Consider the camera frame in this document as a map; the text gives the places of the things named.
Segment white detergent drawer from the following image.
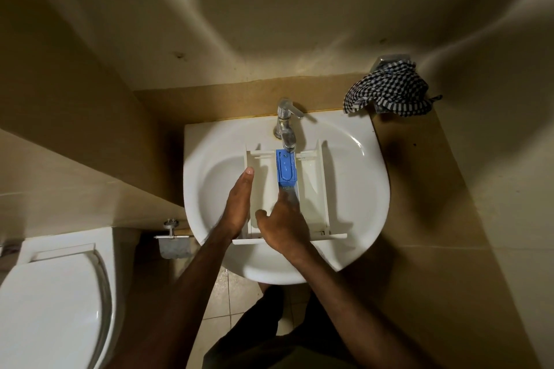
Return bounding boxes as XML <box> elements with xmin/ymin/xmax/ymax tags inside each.
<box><xmin>231</xmin><ymin>139</ymin><xmax>349</xmax><ymax>246</ymax></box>

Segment black white checkered cloth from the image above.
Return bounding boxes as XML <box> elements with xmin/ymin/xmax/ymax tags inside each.
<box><xmin>343</xmin><ymin>60</ymin><xmax>443</xmax><ymax>118</ymax></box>

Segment chrome soap dish holder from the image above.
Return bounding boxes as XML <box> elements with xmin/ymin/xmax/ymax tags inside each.
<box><xmin>370</xmin><ymin>52</ymin><xmax>411</xmax><ymax>73</ymax></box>

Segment white ceramic sink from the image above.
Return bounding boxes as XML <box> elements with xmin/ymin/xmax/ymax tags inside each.
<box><xmin>183</xmin><ymin>109</ymin><xmax>391</xmax><ymax>286</ymax></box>

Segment person's right hand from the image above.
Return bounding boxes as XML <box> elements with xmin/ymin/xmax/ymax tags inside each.
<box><xmin>254</xmin><ymin>186</ymin><xmax>312</xmax><ymax>258</ymax></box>

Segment person's left hand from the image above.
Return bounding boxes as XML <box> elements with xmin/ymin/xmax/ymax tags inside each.
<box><xmin>216</xmin><ymin>167</ymin><xmax>255</xmax><ymax>240</ymax></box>

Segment person's right forearm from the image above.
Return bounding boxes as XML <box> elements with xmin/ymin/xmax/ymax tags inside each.
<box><xmin>287</xmin><ymin>243</ymin><xmax>429</xmax><ymax>369</ymax></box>

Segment person's left forearm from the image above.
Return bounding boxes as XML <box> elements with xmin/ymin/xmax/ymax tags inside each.
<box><xmin>106</xmin><ymin>225</ymin><xmax>237</xmax><ymax>369</ymax></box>

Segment chrome toilet paper holder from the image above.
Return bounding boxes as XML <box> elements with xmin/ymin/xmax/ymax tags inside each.
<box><xmin>154</xmin><ymin>219</ymin><xmax>196</xmax><ymax>261</ymax></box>

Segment white toilet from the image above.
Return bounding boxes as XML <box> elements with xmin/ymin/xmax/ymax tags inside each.
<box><xmin>0</xmin><ymin>225</ymin><xmax>141</xmax><ymax>369</ymax></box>

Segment person's dark shorts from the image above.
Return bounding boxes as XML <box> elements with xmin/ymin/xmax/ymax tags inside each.
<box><xmin>203</xmin><ymin>284</ymin><xmax>360</xmax><ymax>369</ymax></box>

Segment chrome sink faucet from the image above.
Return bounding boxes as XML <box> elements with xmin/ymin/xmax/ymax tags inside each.
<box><xmin>273</xmin><ymin>97</ymin><xmax>305</xmax><ymax>153</ymax></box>

